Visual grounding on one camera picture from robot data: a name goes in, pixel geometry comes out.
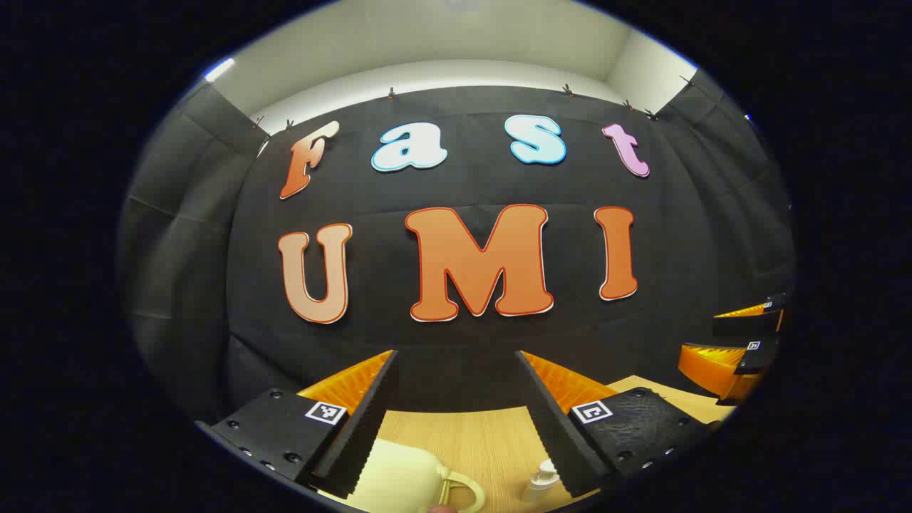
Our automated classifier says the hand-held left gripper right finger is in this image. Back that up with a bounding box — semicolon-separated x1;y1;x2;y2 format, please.
514;349;720;499

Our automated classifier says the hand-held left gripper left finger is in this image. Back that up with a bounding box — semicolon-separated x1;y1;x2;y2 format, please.
196;349;400;499

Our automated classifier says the white pump bottle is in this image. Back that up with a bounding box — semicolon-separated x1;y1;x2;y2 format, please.
522;460;564;503

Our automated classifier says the pale yellow suitcase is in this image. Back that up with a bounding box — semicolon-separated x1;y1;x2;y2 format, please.
321;438;485;513

